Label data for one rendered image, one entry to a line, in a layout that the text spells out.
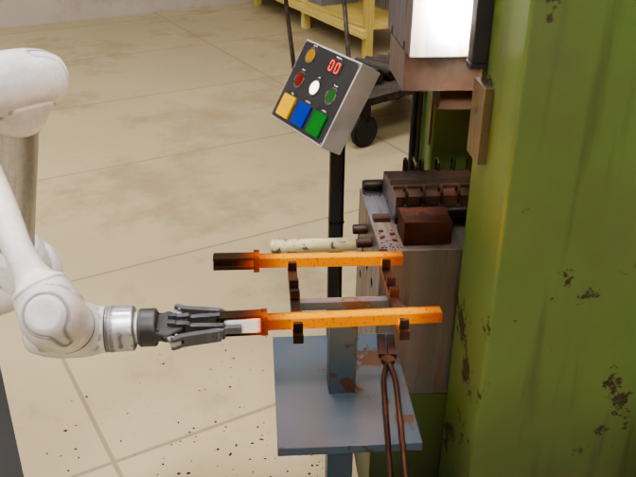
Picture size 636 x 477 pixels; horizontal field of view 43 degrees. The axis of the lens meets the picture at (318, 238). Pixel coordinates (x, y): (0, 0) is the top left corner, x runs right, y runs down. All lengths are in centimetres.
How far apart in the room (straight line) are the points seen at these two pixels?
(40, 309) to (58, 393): 170
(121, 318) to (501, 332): 82
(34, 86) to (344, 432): 98
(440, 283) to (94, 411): 144
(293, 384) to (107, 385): 134
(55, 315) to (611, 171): 109
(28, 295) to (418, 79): 104
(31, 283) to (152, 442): 144
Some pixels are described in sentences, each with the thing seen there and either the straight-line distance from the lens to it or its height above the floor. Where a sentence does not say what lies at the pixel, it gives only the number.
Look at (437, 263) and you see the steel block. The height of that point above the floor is 88.
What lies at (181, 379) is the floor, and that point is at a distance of 306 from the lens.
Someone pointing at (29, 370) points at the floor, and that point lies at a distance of 324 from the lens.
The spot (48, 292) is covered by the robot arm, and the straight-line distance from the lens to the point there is 141.
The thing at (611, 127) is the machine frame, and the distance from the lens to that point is 168.
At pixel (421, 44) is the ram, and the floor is 139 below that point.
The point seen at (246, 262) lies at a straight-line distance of 180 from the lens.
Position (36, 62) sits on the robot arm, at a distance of 185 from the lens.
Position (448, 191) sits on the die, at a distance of 212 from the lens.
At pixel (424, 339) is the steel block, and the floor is 65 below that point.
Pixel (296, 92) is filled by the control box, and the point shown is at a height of 105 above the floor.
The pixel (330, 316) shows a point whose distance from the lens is 159.
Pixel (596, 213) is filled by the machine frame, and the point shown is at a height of 113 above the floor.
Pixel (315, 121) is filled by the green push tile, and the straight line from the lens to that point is 251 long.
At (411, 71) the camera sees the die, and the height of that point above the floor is 132.
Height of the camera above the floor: 185
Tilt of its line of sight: 28 degrees down
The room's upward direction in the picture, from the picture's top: 1 degrees clockwise
